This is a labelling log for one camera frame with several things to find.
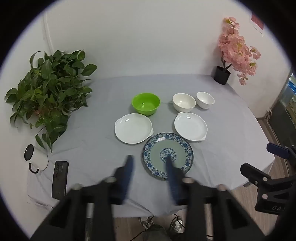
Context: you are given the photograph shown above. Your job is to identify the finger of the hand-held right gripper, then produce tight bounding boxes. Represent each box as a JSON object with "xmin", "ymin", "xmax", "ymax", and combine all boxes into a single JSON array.
[
  {"xmin": 240, "ymin": 163, "xmax": 273, "ymax": 193},
  {"xmin": 266, "ymin": 143, "xmax": 296, "ymax": 160}
]

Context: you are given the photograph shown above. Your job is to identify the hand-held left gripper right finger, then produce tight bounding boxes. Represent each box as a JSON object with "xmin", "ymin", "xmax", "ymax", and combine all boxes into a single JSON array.
[{"xmin": 165, "ymin": 156, "xmax": 267, "ymax": 241}]

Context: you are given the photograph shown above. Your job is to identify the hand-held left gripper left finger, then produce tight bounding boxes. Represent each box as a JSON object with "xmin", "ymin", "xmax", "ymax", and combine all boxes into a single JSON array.
[{"xmin": 30, "ymin": 155, "xmax": 135, "ymax": 241}]

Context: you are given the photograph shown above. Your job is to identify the blue patterned plate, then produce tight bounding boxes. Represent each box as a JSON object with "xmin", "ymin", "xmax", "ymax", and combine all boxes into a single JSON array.
[{"xmin": 142, "ymin": 133, "xmax": 194, "ymax": 181}]

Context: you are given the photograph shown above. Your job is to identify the green plastic bowl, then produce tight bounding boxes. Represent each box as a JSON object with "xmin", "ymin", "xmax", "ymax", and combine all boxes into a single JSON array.
[{"xmin": 132, "ymin": 93, "xmax": 161, "ymax": 116}]

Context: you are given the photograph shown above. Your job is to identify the large white bowl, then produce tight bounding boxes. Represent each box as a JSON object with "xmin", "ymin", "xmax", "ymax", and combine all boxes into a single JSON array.
[{"xmin": 172, "ymin": 93, "xmax": 196, "ymax": 113}]

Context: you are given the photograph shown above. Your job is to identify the glass door cabinet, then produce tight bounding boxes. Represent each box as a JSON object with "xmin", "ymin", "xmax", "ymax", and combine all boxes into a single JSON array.
[{"xmin": 269, "ymin": 70, "xmax": 296, "ymax": 149}]

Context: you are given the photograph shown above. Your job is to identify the grey sneaker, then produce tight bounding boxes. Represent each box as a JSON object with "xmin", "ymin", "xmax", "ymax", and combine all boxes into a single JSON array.
[
  {"xmin": 139, "ymin": 217, "xmax": 153, "ymax": 230},
  {"xmin": 170, "ymin": 215, "xmax": 184, "ymax": 233}
]

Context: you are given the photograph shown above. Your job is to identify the grey tablecloth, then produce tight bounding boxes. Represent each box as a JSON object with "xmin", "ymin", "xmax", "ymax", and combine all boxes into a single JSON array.
[{"xmin": 26, "ymin": 74, "xmax": 275, "ymax": 218}]

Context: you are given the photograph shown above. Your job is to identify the black smartphone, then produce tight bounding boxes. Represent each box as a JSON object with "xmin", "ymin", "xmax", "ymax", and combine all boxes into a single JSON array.
[{"xmin": 51, "ymin": 161, "xmax": 69, "ymax": 200}]

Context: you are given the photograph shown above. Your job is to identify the small white bowl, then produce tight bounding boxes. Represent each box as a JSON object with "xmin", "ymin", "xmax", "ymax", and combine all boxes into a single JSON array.
[{"xmin": 196, "ymin": 92, "xmax": 215, "ymax": 109}]

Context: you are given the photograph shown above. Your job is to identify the white enamel mug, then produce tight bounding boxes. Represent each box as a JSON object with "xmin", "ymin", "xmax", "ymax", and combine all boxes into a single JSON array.
[{"xmin": 24, "ymin": 144, "xmax": 49, "ymax": 174}]

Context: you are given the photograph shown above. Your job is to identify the pink artificial blossom tree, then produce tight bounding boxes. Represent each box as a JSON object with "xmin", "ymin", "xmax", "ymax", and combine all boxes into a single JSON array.
[{"xmin": 214, "ymin": 17, "xmax": 262, "ymax": 86}]

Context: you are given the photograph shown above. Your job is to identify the green potted plant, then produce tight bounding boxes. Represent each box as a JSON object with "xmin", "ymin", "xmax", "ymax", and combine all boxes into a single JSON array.
[{"xmin": 5, "ymin": 50, "xmax": 98, "ymax": 153}]

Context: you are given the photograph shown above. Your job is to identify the white plate with handles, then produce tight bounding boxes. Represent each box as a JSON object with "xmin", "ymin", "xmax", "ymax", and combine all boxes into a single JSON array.
[
  {"xmin": 115, "ymin": 113, "xmax": 154, "ymax": 144},
  {"xmin": 174, "ymin": 112, "xmax": 208, "ymax": 141}
]

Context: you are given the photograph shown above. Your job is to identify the red wall notice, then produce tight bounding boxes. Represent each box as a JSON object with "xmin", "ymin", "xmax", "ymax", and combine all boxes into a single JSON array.
[{"xmin": 250, "ymin": 11, "xmax": 265, "ymax": 36}]

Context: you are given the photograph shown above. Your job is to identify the white wall conduit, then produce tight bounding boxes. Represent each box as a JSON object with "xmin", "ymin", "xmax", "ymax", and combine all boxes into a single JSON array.
[{"xmin": 43, "ymin": 14, "xmax": 55, "ymax": 56}]

